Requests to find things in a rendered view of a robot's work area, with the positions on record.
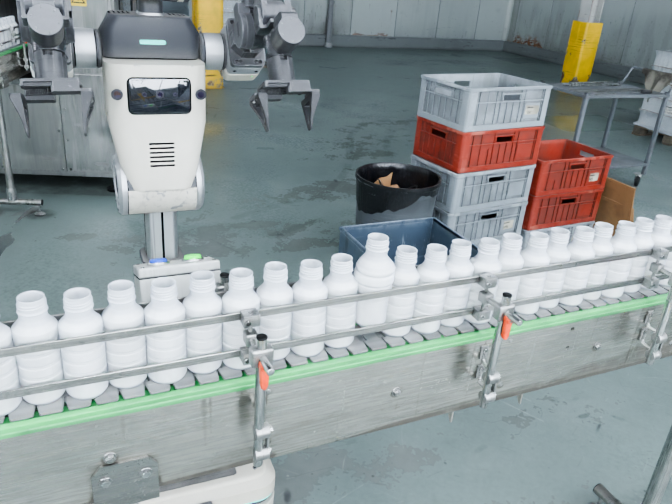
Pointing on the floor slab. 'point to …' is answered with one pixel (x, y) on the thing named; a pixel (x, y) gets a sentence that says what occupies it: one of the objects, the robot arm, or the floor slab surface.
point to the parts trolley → (613, 115)
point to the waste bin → (391, 198)
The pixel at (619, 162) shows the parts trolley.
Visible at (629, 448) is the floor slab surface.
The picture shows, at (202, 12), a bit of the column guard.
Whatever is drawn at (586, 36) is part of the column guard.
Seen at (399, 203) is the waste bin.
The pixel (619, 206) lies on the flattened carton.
